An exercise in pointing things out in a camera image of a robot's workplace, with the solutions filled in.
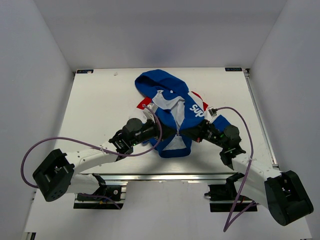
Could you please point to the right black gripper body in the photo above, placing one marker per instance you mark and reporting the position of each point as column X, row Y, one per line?
column 212, row 135

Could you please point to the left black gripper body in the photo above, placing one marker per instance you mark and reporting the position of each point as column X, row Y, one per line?
column 148, row 132

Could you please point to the blue white red jacket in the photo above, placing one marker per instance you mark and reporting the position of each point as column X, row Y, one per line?
column 177, row 107

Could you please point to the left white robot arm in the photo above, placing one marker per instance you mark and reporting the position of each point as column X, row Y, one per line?
column 61, row 173

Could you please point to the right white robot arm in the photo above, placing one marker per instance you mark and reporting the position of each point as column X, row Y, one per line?
column 282, row 193

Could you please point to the left blue table label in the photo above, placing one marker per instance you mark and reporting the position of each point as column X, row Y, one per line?
column 84, row 71

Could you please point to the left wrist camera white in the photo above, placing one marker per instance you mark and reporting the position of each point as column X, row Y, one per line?
column 149, row 112

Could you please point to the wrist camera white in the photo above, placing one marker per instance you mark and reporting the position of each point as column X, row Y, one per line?
column 211, row 114
column 149, row 112

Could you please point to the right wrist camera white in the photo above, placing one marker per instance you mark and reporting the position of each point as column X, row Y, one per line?
column 211, row 114

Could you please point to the aluminium front rail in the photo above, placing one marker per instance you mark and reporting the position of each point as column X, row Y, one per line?
column 162, row 177

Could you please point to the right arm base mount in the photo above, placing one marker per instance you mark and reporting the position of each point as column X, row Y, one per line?
column 221, row 196

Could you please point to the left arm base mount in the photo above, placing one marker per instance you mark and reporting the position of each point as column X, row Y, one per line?
column 102, row 193

